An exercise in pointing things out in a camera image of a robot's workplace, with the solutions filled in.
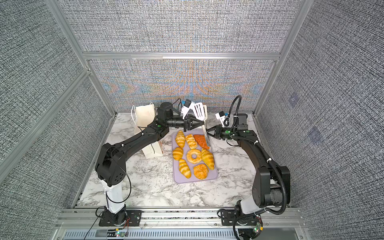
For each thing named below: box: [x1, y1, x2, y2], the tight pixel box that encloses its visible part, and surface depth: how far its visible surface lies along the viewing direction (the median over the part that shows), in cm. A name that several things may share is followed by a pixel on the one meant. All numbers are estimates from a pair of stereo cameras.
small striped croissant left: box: [172, 146, 184, 161], surface depth 96 cm
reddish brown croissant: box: [193, 134, 210, 150], surface depth 100 cm
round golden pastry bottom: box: [193, 164, 209, 180], surface depth 87 cm
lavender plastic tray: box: [172, 129, 218, 184], surface depth 92 cm
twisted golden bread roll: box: [185, 134, 198, 149], surface depth 100 cm
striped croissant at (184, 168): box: [178, 158, 192, 179], surface depth 89 cm
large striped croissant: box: [201, 148, 215, 170], surface depth 92 cm
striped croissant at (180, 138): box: [175, 130, 186, 148], surface depth 102 cm
